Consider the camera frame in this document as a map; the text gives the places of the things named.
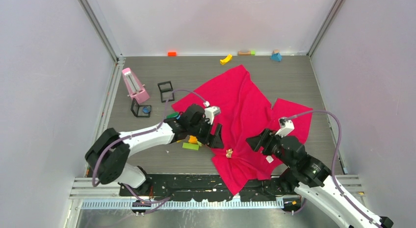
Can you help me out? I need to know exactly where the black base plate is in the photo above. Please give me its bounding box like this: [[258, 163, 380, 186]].
[[119, 174, 306, 205]]

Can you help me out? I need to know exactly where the black open brooch case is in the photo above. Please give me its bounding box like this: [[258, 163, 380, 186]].
[[157, 81, 175, 103]]

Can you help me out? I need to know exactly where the pink metronome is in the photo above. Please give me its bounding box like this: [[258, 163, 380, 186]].
[[122, 68, 150, 104]]

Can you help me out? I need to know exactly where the green blue grey block stack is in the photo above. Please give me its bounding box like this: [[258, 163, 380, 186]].
[[166, 112, 181, 119]]

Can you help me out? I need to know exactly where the yellow arch block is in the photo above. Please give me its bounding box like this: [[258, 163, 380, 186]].
[[219, 54, 233, 65]]

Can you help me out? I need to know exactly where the black case with blue brooch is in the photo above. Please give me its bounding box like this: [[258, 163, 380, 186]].
[[130, 99, 151, 118]]

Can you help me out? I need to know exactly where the yellow orange stepped block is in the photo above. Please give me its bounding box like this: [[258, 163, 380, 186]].
[[188, 135, 199, 145]]

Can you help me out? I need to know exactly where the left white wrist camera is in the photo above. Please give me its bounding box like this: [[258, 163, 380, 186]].
[[204, 106, 221, 125]]

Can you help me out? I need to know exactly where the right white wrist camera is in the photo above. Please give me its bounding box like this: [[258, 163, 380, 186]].
[[275, 119, 295, 138]]

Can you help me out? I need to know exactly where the round blue button brooch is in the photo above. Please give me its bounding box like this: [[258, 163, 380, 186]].
[[142, 105, 152, 114]]

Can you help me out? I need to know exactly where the red-orange block at wall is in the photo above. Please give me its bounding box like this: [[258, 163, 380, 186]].
[[167, 51, 177, 57]]

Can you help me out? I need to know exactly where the brown wooden block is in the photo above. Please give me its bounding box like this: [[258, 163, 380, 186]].
[[237, 50, 251, 56]]

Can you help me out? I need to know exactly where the white clothing label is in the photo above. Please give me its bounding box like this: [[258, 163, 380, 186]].
[[266, 155, 274, 163]]

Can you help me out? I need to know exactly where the blue triangular block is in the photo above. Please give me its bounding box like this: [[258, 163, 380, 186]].
[[270, 50, 283, 62]]

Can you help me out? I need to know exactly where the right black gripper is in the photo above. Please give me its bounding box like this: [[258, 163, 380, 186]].
[[245, 127, 295, 169]]

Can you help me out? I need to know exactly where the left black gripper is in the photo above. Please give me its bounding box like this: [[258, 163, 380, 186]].
[[188, 117, 223, 148]]

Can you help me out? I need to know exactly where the red maple leaf brooch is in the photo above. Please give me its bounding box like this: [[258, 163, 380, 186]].
[[226, 149, 233, 158]]

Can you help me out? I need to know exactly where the lime green long block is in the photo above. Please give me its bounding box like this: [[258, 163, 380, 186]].
[[182, 143, 200, 151]]

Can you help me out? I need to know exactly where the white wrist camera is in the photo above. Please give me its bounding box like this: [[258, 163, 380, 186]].
[[204, 106, 221, 125], [275, 119, 295, 138]]

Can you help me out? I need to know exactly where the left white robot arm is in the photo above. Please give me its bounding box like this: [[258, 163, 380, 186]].
[[84, 104, 224, 196]]

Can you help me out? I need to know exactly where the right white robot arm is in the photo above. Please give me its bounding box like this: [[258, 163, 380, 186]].
[[246, 128, 393, 228]]

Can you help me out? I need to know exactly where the red t-shirt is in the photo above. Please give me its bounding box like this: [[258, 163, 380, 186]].
[[172, 65, 311, 194]]

